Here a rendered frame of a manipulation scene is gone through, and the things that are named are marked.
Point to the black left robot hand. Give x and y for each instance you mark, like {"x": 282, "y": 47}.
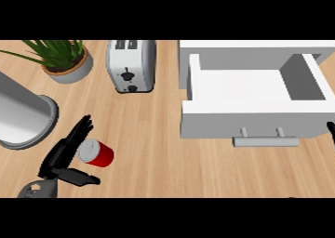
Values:
{"x": 61, "y": 155}

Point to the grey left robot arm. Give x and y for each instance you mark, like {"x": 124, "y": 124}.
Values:
{"x": 38, "y": 189}

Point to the red can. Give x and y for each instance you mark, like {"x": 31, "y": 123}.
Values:
{"x": 98, "y": 154}

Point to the white open drawer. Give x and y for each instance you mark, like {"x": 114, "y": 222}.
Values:
{"x": 257, "y": 108}

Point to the large grey cylinder container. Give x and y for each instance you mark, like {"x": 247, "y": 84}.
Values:
{"x": 19, "y": 119}

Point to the potted green plant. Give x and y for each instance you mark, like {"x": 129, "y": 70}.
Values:
{"x": 61, "y": 60}

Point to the white cabinet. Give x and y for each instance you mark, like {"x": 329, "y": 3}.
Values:
{"x": 253, "y": 54}

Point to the silver toaster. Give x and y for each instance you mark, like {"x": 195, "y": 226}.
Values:
{"x": 130, "y": 65}

